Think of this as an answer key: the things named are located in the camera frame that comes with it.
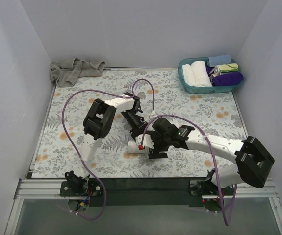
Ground white towel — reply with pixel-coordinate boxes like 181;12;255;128
182;64;196;87
127;140;150;154
191;61;212;87

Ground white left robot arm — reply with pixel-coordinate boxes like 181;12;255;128
65;93;147;196

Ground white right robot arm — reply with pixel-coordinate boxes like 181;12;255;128
137;117;275;195

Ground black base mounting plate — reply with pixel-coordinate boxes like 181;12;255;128
59;177;219;207

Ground floral patterned table mat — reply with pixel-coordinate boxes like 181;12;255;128
31;70;247;178

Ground teal plastic basket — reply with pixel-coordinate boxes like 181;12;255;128
178;57;244;94

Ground crumpled grey towel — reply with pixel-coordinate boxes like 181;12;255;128
50;58;105;87

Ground rolled green striped towel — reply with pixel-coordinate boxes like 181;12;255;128
210;63;239;75

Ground rolled light blue towel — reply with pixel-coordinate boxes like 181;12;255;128
206;55;232;67

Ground rolled purple towel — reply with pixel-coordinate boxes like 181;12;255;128
206;66;244;86

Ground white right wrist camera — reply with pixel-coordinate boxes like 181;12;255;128
135;134;154;150

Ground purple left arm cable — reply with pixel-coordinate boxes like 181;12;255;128
61;78;156;220

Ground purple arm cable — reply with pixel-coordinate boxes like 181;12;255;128
61;78;156;220
139;115;237;226

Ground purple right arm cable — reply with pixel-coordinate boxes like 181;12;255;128
139;115;237;226

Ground aluminium frame rail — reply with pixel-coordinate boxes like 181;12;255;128
5;178;282;235

